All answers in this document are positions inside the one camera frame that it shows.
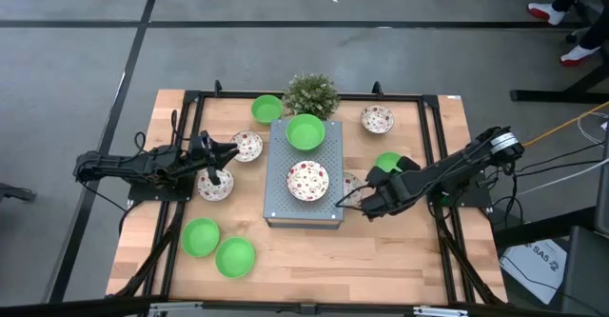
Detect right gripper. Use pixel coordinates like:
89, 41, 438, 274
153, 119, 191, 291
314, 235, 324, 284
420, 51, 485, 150
335, 167, 413, 221

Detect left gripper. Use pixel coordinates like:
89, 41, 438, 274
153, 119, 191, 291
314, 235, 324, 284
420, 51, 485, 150
189, 130, 241, 188

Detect white floral mini bowl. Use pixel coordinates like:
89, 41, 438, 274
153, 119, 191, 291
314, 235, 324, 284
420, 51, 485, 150
229, 130, 265, 164
285, 160, 330, 203
196, 167, 235, 203
342, 171, 365, 208
360, 104, 396, 135

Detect green plastic mini bowl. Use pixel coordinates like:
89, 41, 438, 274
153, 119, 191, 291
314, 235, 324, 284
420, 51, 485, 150
214, 236, 257, 279
250, 93, 285, 126
374, 151, 405, 174
285, 113, 326, 152
180, 217, 222, 259

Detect grey perforated metal stand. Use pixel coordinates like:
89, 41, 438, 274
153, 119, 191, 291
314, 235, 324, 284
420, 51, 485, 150
263, 119, 345, 230

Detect small green potted plant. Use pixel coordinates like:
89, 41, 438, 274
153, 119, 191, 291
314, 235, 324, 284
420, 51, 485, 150
283, 72, 342, 122

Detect black diagonal beam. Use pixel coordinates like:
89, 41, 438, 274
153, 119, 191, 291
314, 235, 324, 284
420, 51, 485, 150
493, 206, 599, 250

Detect white printed paper sheet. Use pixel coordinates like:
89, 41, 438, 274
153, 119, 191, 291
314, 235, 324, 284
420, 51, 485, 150
499, 238, 568, 307

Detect dark grey furniture foot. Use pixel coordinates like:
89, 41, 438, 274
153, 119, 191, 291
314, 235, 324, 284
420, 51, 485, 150
0, 182, 38, 205

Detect black crossbar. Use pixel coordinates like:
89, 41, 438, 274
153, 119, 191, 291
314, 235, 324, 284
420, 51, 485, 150
0, 295, 609, 317

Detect black desk leg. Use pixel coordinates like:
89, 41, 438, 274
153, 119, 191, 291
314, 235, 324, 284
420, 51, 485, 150
510, 21, 609, 104

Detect dark grey chair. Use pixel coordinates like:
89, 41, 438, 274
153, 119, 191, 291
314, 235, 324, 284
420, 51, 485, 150
560, 226, 609, 316

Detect grey panel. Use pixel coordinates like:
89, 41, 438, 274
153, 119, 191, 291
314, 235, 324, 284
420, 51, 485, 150
595, 130, 609, 236

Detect person's red white shoe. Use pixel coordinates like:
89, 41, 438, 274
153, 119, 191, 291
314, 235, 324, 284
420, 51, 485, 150
526, 2, 567, 27
559, 44, 601, 69

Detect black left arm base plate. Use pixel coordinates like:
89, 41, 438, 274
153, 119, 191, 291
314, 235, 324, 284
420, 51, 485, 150
128, 176, 197, 203

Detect black aluminium table frame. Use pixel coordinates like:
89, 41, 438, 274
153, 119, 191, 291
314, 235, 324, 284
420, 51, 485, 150
107, 79, 508, 308

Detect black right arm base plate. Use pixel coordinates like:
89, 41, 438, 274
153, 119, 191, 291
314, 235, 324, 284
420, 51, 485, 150
427, 183, 494, 209

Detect black left arm floor cable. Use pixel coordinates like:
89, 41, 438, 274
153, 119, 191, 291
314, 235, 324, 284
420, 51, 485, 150
78, 181, 139, 236

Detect silver metal bracket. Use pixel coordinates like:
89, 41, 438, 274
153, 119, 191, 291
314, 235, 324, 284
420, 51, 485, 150
412, 306, 470, 317
147, 301, 204, 317

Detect yellow extension cable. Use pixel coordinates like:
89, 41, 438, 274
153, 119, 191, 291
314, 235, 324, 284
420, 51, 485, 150
522, 101, 609, 148

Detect white cable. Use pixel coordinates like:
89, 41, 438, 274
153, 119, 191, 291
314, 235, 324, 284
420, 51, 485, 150
518, 158, 609, 197

